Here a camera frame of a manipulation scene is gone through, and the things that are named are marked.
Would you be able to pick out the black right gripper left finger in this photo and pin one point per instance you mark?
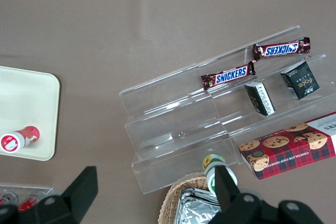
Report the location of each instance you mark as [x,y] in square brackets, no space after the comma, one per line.
[78,192]

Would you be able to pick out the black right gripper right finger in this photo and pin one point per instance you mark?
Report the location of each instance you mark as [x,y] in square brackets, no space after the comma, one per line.
[225,190]

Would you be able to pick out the oval light wicker basket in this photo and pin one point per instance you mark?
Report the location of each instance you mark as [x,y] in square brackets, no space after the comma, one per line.
[173,195]

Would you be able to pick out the beige plastic tray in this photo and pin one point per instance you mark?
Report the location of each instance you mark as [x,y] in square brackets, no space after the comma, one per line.
[26,103]

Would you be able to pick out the green white yogurt bottle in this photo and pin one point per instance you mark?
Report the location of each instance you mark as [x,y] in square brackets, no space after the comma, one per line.
[211,165]

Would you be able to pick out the clear acrylic bottle rack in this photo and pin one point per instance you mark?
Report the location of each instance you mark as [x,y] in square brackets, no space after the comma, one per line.
[39,189]

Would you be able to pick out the red cola bottle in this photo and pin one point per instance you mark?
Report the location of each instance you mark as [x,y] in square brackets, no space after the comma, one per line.
[8,197]
[30,200]

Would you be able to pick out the red tartan cookie box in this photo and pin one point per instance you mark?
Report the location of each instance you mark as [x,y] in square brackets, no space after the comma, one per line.
[288,150]

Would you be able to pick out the red white drink bottle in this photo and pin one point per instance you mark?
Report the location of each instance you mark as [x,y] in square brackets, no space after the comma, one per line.
[23,137]

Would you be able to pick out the clear acrylic stepped stand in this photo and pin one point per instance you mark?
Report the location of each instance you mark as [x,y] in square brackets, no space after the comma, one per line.
[170,119]

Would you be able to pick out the small black carton box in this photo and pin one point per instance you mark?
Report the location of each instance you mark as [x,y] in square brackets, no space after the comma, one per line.
[302,81]
[261,99]

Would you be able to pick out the Snickers chocolate bar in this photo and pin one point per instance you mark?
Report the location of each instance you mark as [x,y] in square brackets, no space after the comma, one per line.
[282,48]
[228,76]

